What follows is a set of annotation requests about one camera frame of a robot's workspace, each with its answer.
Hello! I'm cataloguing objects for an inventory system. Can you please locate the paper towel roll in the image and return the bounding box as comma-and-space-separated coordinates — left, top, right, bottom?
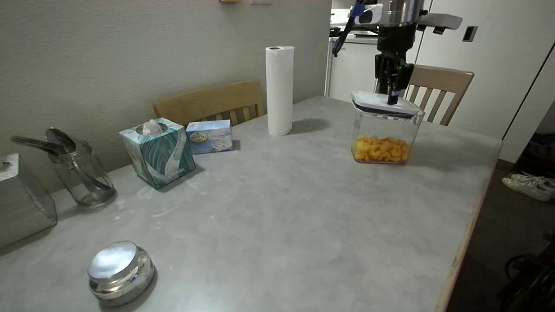
265, 45, 295, 137

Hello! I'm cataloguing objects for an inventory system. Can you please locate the metal spoon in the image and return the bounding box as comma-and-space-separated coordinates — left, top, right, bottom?
45, 127, 111, 191

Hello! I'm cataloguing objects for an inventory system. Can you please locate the glass jar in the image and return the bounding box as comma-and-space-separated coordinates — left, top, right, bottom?
47, 140, 116, 207

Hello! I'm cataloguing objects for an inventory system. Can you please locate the pair of white sneakers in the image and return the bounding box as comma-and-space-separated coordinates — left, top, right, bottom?
502, 172, 555, 202

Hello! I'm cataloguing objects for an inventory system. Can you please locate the small blue cardboard box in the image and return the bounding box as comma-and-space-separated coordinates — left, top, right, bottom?
186, 119, 234, 155

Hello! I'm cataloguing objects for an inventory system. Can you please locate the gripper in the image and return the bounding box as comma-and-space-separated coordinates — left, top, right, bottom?
374, 23, 418, 105

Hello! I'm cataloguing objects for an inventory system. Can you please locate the grey tissue box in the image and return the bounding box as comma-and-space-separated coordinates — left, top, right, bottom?
0, 153, 58, 250

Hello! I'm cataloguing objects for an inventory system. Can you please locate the round silver tin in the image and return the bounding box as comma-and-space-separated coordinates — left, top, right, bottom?
87, 240, 156, 307

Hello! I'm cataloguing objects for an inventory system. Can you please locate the teal patterned tissue box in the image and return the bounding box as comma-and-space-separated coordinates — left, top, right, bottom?
118, 117, 197, 190

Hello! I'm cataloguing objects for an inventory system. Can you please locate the metal cutlery piece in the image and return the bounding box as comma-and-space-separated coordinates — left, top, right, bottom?
9, 135, 61, 157

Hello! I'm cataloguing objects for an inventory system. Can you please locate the heap of macaroni pasta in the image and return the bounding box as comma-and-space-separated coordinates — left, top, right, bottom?
354, 135, 411, 164

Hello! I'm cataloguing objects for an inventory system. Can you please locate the clear plastic container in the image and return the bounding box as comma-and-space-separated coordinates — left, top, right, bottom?
351, 103, 426, 166

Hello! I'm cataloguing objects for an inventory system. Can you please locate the wooden chair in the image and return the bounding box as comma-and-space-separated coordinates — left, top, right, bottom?
152, 80, 266, 127
400, 65, 475, 127

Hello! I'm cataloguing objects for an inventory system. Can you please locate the white container lid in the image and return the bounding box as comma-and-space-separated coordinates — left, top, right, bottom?
351, 91, 426, 120

